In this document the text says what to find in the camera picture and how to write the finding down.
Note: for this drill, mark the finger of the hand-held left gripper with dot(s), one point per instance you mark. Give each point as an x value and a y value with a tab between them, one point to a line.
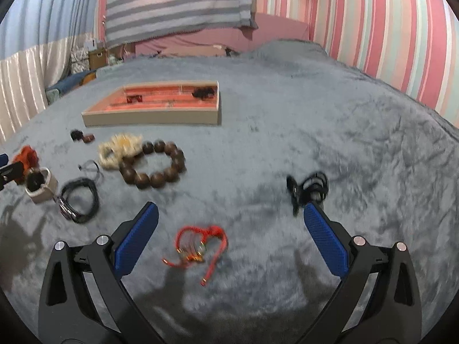
2	158
10	172

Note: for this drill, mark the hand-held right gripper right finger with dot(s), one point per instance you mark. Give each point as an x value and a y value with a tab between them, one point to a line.
326	240

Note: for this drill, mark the pink headboard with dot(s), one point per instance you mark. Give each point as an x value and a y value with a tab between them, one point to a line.
279	28

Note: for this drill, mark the blue cloth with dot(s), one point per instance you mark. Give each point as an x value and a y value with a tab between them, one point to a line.
71	79

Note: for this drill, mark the blue and white curtain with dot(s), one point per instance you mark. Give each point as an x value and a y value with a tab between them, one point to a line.
36	25

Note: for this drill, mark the grey plush blanket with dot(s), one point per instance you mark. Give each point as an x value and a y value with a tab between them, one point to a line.
269	132

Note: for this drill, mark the black scrunchie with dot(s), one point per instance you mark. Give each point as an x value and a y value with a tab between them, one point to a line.
202	93

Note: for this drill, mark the white bangle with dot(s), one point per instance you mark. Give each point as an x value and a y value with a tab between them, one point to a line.
49	183

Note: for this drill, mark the small dark red clip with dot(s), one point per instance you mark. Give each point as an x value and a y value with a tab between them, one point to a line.
133	98

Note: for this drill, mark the small dark bead charm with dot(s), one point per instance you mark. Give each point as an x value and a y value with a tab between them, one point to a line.
81	137

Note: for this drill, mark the red scrunchie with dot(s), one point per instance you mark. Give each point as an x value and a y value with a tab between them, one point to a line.
27	156

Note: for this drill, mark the patterned storage box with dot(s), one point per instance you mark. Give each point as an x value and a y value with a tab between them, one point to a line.
79	60

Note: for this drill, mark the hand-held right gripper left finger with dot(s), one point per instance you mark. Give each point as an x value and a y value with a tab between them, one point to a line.
138	236

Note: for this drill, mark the small white device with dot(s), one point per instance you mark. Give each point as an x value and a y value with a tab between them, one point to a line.
92	44

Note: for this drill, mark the grey striped hanging sheet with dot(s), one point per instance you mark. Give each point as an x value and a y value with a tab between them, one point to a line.
179	3

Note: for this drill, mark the brown pillow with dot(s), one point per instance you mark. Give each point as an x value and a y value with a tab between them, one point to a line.
193	51

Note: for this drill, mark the beige jewelry tray red lining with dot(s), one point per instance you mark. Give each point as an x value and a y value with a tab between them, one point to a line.
150	117

